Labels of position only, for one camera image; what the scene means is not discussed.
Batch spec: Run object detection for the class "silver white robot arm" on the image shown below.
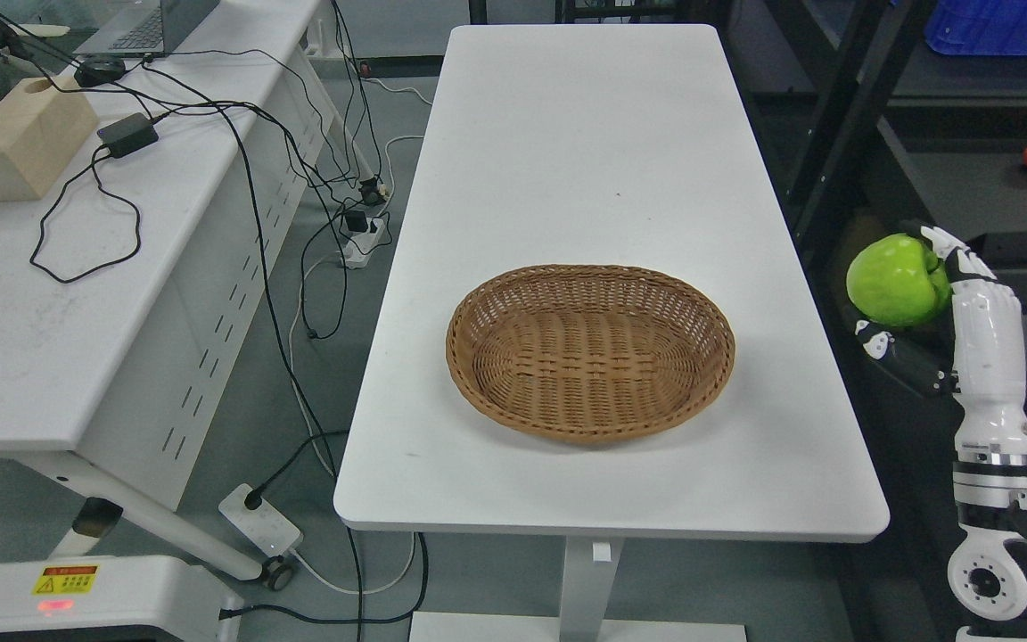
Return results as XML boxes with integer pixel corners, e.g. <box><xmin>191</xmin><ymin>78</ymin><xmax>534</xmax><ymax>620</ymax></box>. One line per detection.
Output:
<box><xmin>947</xmin><ymin>444</ymin><xmax>1027</xmax><ymax>641</ymax></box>

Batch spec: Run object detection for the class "light wooden block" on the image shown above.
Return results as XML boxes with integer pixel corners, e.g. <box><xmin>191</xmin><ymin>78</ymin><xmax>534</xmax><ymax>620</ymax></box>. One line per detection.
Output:
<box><xmin>0</xmin><ymin>76</ymin><xmax>99</xmax><ymax>201</ymax></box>

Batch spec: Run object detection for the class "black computer mouse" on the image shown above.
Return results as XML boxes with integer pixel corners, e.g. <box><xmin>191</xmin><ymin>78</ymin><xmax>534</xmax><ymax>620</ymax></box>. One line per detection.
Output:
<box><xmin>73</xmin><ymin>54</ymin><xmax>127</xmax><ymax>88</ymax></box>

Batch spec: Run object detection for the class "black metal shelf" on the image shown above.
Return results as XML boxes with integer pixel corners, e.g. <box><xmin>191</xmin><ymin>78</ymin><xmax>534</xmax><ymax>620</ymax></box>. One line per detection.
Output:
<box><xmin>708</xmin><ymin>1</ymin><xmax>1027</xmax><ymax>433</ymax></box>

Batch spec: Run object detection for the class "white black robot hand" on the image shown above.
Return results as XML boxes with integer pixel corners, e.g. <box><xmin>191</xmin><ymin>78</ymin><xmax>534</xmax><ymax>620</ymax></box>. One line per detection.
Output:
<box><xmin>855</xmin><ymin>225</ymin><xmax>1027</xmax><ymax>456</ymax></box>

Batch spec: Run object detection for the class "white standing desk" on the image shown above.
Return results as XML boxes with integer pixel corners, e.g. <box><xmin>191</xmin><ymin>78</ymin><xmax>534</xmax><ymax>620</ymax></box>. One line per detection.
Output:
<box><xmin>333</xmin><ymin>24</ymin><xmax>890</xmax><ymax>641</ymax></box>

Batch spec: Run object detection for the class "far white power strip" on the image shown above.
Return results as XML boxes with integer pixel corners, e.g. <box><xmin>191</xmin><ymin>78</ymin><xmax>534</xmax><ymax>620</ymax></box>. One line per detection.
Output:
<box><xmin>340</xmin><ymin>210</ymin><xmax>394</xmax><ymax>269</ymax></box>

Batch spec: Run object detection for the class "green apple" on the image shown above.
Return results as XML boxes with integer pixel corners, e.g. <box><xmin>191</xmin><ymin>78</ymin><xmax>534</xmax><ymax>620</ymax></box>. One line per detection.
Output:
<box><xmin>845</xmin><ymin>235</ymin><xmax>952</xmax><ymax>326</ymax></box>

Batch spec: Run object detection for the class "grey laptop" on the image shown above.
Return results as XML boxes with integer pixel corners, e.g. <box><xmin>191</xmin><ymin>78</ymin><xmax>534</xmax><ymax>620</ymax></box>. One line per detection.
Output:
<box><xmin>73</xmin><ymin>1</ymin><xmax>219</xmax><ymax>56</ymax></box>

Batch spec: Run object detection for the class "white floor power strip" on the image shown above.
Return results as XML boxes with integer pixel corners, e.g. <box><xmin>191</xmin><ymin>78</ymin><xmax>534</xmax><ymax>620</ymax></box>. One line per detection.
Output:
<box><xmin>218</xmin><ymin>483</ymin><xmax>303</xmax><ymax>557</ymax></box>

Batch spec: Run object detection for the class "blue plastic bin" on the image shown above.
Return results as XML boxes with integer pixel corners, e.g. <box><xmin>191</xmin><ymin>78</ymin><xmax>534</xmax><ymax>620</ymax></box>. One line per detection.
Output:
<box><xmin>924</xmin><ymin>1</ymin><xmax>1027</xmax><ymax>56</ymax></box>

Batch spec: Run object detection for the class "brown wicker basket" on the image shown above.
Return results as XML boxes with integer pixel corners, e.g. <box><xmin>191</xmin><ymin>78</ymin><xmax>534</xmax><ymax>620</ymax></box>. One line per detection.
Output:
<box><xmin>445</xmin><ymin>264</ymin><xmax>736</xmax><ymax>444</ymax></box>

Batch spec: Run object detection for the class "black power adapter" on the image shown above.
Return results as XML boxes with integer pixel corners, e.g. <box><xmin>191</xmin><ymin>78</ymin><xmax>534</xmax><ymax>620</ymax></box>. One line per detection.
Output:
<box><xmin>96</xmin><ymin>112</ymin><xmax>159</xmax><ymax>159</ymax></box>

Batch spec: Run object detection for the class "white perforated side table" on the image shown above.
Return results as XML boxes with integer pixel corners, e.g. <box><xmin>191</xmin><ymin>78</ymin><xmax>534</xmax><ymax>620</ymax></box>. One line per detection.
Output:
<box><xmin>0</xmin><ymin>1</ymin><xmax>350</xmax><ymax>581</ymax></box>

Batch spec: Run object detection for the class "white box device warning label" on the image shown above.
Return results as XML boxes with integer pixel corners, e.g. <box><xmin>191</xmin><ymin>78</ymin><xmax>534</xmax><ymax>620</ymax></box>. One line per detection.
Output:
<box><xmin>0</xmin><ymin>556</ymin><xmax>244</xmax><ymax>641</ymax></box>

